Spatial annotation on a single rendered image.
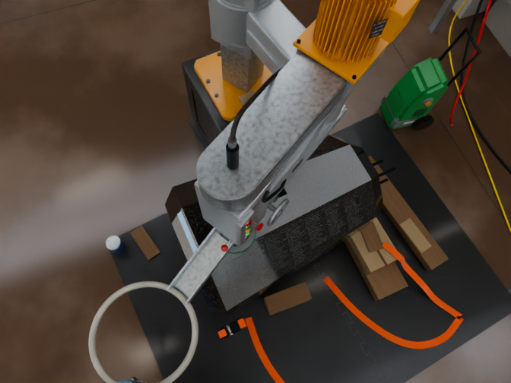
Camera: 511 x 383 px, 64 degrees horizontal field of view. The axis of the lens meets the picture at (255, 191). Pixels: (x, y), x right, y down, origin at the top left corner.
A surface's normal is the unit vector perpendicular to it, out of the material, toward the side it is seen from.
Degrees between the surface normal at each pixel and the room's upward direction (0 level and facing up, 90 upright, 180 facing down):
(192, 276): 15
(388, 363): 0
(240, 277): 45
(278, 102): 0
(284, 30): 0
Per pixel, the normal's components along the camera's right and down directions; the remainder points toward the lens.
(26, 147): 0.04, -0.36
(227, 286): 0.36, 0.33
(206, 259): -0.12, -0.15
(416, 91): -0.91, 0.08
